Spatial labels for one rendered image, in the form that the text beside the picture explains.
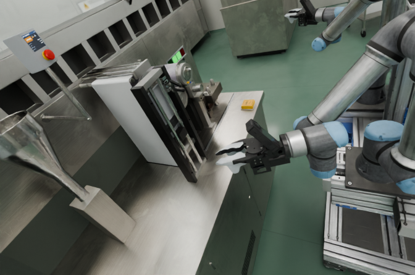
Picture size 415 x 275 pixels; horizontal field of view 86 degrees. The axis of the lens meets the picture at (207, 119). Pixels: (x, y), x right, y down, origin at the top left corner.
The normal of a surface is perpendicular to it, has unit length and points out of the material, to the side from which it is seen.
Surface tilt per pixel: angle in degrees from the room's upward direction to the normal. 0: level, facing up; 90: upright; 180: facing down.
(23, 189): 90
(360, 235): 0
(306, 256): 0
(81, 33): 90
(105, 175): 90
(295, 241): 0
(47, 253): 90
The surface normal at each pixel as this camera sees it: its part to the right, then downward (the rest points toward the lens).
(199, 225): -0.32, -0.75
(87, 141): 0.87, 0.01
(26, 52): 0.04, 0.60
